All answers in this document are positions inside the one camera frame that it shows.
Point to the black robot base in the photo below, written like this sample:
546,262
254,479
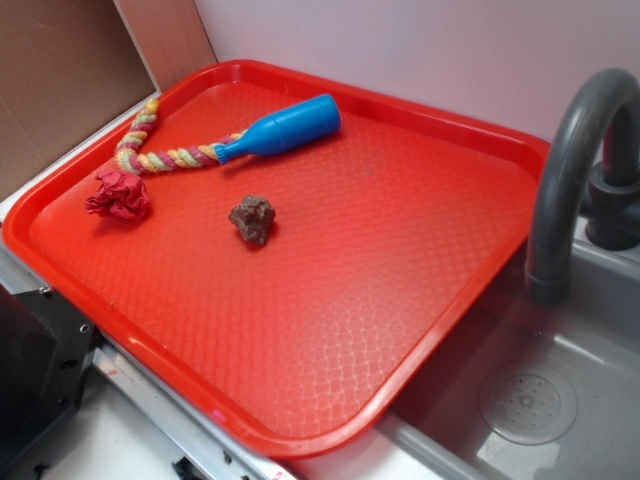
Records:
47,346

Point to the crumpled red paper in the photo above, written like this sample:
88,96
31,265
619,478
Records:
121,194

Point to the red plastic tray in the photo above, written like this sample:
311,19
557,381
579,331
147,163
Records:
385,234

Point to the brown rock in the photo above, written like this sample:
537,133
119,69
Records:
253,218

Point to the grey plastic sink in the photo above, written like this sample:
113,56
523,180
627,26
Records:
592,339

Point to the sink drain strainer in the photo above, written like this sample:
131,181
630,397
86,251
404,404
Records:
528,404

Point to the grey curved faucet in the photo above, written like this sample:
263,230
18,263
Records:
592,170

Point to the brown cardboard panel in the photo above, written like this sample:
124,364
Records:
68,68

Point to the blue bottle rope toy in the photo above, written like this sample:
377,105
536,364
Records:
274,134

